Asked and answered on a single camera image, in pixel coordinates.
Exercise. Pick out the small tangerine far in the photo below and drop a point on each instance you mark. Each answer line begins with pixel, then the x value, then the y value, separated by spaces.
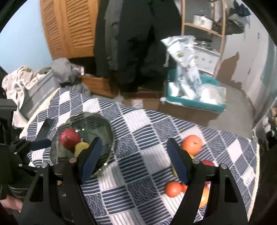
pixel 192 144

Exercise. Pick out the wooden shelf unit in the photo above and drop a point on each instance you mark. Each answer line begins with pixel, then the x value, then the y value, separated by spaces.
pixel 211 10

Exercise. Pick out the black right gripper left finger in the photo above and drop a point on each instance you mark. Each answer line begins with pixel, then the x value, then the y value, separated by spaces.
pixel 55 195

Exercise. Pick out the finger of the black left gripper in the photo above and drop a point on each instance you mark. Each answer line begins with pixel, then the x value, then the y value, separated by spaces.
pixel 45 129
pixel 42 144

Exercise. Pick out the small tangerine dark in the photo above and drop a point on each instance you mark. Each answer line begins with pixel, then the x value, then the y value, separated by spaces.
pixel 184 187

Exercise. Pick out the small tangerine centre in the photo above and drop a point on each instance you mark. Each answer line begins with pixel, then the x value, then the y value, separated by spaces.
pixel 172 189

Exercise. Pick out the clear plastic bag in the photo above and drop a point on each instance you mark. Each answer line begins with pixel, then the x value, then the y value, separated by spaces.
pixel 211 94

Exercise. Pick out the large orange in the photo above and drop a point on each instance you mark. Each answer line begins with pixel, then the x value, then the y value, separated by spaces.
pixel 204 198

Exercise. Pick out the shiny red apple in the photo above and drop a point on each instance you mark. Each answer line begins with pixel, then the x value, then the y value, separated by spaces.
pixel 69 138

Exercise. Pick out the shoe rack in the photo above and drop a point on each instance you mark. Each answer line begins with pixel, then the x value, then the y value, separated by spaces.
pixel 265 129

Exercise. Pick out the grey crumpled cloth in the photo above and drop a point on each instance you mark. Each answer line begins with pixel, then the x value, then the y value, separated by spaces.
pixel 65 71

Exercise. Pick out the grey printed bag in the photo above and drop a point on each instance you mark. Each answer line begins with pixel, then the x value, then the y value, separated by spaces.
pixel 38 93

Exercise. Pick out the wooden low box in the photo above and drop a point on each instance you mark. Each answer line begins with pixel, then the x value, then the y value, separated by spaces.
pixel 97 85

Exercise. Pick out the dark hanging clothes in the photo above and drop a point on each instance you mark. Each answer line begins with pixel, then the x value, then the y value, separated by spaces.
pixel 128 48

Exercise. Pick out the glass fruit plate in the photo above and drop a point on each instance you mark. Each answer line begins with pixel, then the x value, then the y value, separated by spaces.
pixel 89 126

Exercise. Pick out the navy white patterned tablecloth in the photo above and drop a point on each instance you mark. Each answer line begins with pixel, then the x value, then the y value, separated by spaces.
pixel 130 188

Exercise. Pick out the teal storage box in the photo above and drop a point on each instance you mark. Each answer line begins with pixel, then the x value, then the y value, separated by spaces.
pixel 195 104

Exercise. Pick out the left hand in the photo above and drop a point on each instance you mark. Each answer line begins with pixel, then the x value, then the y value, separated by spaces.
pixel 12 203

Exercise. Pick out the white printed plastic bag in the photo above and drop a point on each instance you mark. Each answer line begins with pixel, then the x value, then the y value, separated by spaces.
pixel 187 78

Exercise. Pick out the yellow pear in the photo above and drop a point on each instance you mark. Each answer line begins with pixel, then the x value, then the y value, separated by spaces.
pixel 79 147

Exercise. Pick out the cardboard box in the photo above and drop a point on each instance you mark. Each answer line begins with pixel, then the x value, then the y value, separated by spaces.
pixel 197 116

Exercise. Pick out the dark red apple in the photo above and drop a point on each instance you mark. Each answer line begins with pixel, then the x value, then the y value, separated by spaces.
pixel 209 171

